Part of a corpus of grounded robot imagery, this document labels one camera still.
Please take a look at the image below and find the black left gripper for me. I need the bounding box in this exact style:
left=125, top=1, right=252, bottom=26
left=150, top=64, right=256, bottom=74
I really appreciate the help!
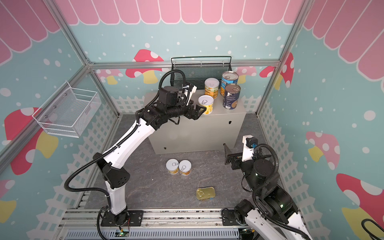
left=167, top=97, right=207, bottom=120

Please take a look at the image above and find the yellow can white lid front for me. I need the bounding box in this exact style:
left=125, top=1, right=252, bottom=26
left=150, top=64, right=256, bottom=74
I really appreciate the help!
left=198, top=95, right=214, bottom=115

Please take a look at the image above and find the yellow can white lid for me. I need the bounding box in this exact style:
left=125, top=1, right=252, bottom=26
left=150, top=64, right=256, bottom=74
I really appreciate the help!
left=198, top=95, right=214, bottom=115
left=205, top=78, right=220, bottom=99
left=166, top=159, right=179, bottom=175
left=179, top=160, right=192, bottom=176

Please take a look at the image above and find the dark navy label can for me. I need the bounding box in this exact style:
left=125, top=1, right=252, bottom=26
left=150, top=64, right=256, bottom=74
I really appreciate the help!
left=223, top=84, right=241, bottom=110

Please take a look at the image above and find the blue Progresso soup can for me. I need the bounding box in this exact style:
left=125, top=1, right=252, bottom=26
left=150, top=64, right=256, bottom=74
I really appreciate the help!
left=220, top=71, right=239, bottom=96

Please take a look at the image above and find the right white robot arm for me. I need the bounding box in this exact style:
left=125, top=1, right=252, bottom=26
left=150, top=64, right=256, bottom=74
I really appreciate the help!
left=221, top=135, right=312, bottom=240

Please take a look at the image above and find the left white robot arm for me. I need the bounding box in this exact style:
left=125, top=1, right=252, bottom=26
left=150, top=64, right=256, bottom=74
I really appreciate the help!
left=64, top=70, right=206, bottom=227

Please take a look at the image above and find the gold rectangular sardine tin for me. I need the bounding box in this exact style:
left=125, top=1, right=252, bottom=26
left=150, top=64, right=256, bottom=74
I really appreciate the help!
left=196, top=187, right=216, bottom=201

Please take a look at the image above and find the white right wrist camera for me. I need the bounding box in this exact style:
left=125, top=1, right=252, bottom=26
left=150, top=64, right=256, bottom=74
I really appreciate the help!
left=242, top=135, right=259, bottom=162

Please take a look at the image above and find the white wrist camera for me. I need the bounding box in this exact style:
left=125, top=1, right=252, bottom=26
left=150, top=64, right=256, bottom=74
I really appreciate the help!
left=183, top=83, right=197, bottom=106
left=242, top=135, right=259, bottom=162

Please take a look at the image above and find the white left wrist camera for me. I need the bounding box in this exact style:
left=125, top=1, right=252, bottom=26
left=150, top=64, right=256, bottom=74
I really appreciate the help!
left=183, top=83, right=197, bottom=106

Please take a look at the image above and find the black mesh wire basket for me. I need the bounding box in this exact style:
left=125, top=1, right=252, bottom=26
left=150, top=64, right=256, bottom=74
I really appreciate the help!
left=171, top=56, right=232, bottom=90

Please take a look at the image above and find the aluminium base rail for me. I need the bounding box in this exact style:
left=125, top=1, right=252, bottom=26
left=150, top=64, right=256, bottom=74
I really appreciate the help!
left=54, top=208, right=249, bottom=240

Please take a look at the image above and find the white mesh wire basket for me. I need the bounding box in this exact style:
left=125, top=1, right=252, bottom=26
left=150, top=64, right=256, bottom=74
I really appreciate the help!
left=32, top=82, right=102, bottom=138

